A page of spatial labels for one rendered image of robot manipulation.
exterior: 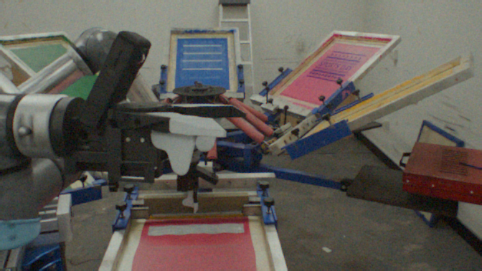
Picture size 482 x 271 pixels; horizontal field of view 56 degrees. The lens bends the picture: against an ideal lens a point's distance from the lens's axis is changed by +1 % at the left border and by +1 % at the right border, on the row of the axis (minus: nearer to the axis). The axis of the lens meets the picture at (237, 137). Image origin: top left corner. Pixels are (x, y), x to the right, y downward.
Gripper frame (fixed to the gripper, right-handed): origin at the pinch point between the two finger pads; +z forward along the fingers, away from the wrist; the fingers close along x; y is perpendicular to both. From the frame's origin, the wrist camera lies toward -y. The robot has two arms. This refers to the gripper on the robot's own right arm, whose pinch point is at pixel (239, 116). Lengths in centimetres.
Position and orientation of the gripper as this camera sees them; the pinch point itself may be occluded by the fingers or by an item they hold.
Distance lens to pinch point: 48.8
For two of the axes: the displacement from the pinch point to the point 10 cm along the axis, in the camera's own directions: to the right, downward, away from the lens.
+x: -1.4, 1.7, -9.8
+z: 9.9, 0.5, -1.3
